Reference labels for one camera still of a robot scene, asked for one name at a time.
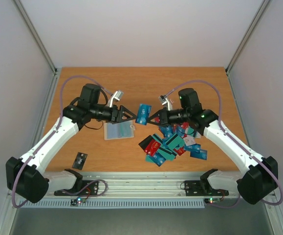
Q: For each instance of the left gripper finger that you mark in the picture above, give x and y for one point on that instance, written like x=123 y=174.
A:
x=126 y=113
x=127 y=118

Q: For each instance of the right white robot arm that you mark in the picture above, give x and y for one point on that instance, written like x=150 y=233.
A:
x=257 y=177

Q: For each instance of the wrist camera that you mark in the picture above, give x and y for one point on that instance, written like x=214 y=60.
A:
x=166 y=102
x=115 y=97

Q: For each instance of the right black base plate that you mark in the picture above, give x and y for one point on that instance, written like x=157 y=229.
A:
x=200 y=188

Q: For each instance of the teal card upper right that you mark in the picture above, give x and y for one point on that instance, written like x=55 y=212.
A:
x=191 y=132

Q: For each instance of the left aluminium frame post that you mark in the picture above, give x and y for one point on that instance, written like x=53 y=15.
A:
x=23 y=13

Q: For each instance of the white red card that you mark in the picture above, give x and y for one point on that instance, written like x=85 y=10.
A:
x=189 y=140

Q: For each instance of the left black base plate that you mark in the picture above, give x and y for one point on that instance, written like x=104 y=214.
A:
x=90 y=188

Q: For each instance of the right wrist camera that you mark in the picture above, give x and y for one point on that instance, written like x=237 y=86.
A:
x=166 y=102

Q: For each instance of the blue VIP card handed over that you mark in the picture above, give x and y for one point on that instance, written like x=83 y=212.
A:
x=143 y=114

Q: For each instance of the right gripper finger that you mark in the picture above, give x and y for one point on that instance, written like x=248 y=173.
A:
x=155 y=117
x=154 y=122

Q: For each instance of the left small circuit board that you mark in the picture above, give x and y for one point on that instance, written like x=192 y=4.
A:
x=78 y=201

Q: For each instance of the right aluminium frame post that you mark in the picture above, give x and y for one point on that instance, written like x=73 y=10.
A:
x=248 y=33

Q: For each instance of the blue card centre top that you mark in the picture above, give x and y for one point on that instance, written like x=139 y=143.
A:
x=167 y=131

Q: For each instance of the red VIP card upper right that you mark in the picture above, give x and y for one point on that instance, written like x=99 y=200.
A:
x=184 y=125

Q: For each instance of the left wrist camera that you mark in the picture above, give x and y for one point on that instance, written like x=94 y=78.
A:
x=115 y=97

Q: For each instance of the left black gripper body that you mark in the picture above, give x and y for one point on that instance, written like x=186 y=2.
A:
x=114 y=119

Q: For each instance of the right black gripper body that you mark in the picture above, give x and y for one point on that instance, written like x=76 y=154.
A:
x=161 y=117

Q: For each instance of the red VIP card left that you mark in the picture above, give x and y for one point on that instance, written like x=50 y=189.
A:
x=152 y=147

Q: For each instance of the red vip card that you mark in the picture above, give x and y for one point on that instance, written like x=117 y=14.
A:
x=152 y=147
x=184 y=125

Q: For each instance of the small circuit board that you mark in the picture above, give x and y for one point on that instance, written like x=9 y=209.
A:
x=78 y=201
x=212 y=200

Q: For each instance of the aluminium frame post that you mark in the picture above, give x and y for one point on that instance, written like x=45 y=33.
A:
x=23 y=13
x=248 y=33

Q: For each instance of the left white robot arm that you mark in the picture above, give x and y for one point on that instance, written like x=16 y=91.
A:
x=26 y=175

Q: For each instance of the blue card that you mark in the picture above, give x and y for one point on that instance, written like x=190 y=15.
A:
x=167 y=131
x=201 y=154

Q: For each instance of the blue card right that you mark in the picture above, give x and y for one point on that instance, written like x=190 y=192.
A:
x=201 y=154

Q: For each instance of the right small circuit board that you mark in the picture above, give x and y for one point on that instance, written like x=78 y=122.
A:
x=212 y=200

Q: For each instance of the beige card holder wallet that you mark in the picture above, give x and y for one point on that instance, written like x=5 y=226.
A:
x=117 y=131

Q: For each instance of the grey slotted cable duct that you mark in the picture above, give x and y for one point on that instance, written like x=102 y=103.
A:
x=100 y=203

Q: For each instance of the lone black VIP card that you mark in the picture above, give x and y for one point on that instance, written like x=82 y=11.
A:
x=79 y=161

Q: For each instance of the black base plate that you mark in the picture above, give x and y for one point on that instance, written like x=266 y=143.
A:
x=200 y=188
x=90 y=188

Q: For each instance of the black card under red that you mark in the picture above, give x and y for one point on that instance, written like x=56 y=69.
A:
x=146 y=142

